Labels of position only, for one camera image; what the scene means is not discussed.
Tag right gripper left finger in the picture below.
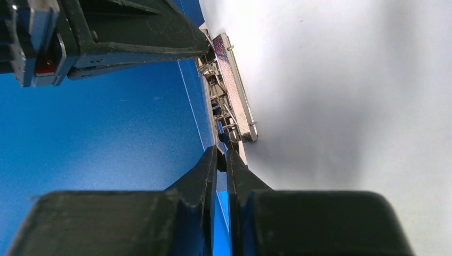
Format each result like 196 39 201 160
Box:
7 146 218 255

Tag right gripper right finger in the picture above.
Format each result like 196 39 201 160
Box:
226 150 414 255

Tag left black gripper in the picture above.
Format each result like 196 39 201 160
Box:
1 1 208 87

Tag blue plastic folder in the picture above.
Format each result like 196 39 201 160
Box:
0 0 234 256

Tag metal folder clip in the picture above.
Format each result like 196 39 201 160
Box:
196 26 258 157

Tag white paper sheets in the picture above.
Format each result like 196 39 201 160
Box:
200 1 451 255

